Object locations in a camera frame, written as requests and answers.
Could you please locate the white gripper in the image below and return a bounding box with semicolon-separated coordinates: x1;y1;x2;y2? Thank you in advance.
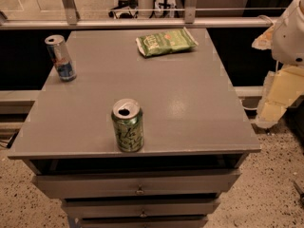
252;14;304;128

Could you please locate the black office chair base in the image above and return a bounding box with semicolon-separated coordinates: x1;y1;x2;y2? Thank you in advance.
108;0;138;19

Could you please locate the white cable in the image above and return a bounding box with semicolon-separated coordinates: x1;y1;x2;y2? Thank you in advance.
240;14;283;111

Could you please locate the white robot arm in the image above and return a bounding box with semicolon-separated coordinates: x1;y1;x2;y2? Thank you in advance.
252;0;304;128

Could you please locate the green soda can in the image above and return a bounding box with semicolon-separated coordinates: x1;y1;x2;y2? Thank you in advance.
111;99;143;152

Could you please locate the green chip bag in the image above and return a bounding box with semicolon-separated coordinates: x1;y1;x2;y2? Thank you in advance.
136;28;199;57

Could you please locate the grey drawer cabinet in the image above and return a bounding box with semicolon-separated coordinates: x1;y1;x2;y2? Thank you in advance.
9;28;259;228

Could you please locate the metal railing frame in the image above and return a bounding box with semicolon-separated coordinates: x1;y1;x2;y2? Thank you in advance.
0;0;292;29

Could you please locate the red and blue energy can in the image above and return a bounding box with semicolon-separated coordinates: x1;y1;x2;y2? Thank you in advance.
45;34;77;82

